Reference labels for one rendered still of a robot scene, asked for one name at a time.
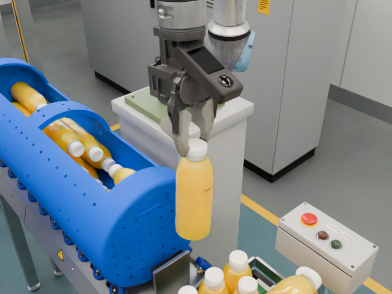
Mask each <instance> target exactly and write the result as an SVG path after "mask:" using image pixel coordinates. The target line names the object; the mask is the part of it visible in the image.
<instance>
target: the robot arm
mask: <svg viewBox="0 0 392 294"><path fill-rule="evenodd" d="M156 4H157V21H158V25H159V26H155V27H153V35H154V36H158V37H159V40H160V57H156V59H155V63H154V64H151V65H148V76H149V89H150V95H151V96H154V97H157V98H158V100H159V101H160V102H161V103H162V104H164V105H166V106H167V113H168V117H167V118H164V119H162V120H161V122H160V127H161V129H162V131H163V132H164V133H165V134H166V135H168V136H169V137H170V138H171V139H172V140H173V141H174V144H175V146H176V149H177V151H178V153H179V154H180V156H181V157H182V158H184V157H185V156H186V155H187V153H188V151H189V150H190V147H189V144H188V141H189V138H190V135H189V132H188V129H189V125H190V122H191V121H192V122H193V123H194V124H195V125H196V126H198V127H199V129H200V132H201V134H200V139H202V140H204V141H205V142H206V143H207V142H208V139H209V136H210V134H211V131H212V128H213V125H214V119H215V118H216V111H217V106H218V104H223V103H226V102H228V101H230V100H232V99H235V98H237V97H239V96H240V94H241V92H242V90H243V88H244V86H243V84H242V83H241V82H240V81H239V80H238V79H237V78H236V77H235V76H234V75H233V74H232V73H231V72H244V71H246V70H247V68H248V65H249V60H250V55H251V51H252V47H253V43H254V37H255V32H253V31H250V24H249V22H248V21H247V20H246V19H245V14H246V0H213V19H212V20H211V21H210V22H209V24H208V28H205V25H206V23H207V0H156ZM157 58H160V59H159V60H157ZM157 65H160V66H157ZM151 75H152V77H151ZM152 87H153V89H152ZM190 107H192V108H190ZM185 108H189V109H187V110H185Z"/></svg>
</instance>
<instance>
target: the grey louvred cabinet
mask: <svg viewBox="0 0 392 294"><path fill-rule="evenodd" d="M345 3H346V0H246V14H245V19H246V20H247V21H248V22H249V24H250V31H253V32H255V37H254V43H253V47H252V51H251V55H250V60H249V63H248V68H247V70H246V71H244V72H231V73H232V74H233V75H234V76H235V77H236V78H237V79H238V80H239V81H240V82H241V83H242V84H243V86H244V88H243V90H242V92H241V94H240V96H239V97H241V98H242V99H245V100H247V101H249V102H251V103H253V104H254V109H253V115H251V116H249V117H247V124H246V139H245V147H244V163H243V166H244V167H246V168H247V169H249V170H251V171H252V172H254V173H255V174H257V175H259V176H260V177H262V178H264V179H266V180H267V181H269V182H270V183H273V182H275V181H276V180H278V179H279V178H281V177H282V176H284V175H285V174H286V173H288V172H290V171H291V170H293V169H294V168H296V167H298V166H299V165H301V164H302V163H303V162H305V161H306V160H308V159H310V158H311V157H312V156H314V152H315V148H316V147H317V146H318V145H319V140H320V134H321V129H322V124H323V119H324V113H325V109H326V104H327V97H328V91H329V88H330V82H331V76H332V72H333V66H334V61H335V55H336V51H337V45H338V39H339V36H340V30H341V24H342V18H343V14H344V8H345ZM80 4H81V9H82V16H83V24H84V29H85V37H86V44H87V52H88V57H89V64H90V68H92V69H93V70H94V74H95V77H97V78H98V79H100V80H101V81H103V82H105V83H106V84H108V85H110V86H111V87H113V88H115V89H117V90H118V91H120V92H121V93H123V94H125V95H127V94H130V93H132V92H135V91H137V90H140V89H143V88H145V87H148V86H149V76H148V65H151V64H154V63H155V59H156V57H160V40H159V37H158V36H154V35H153V27H155V26H159V25H158V13H157V4H156V0H80Z"/></svg>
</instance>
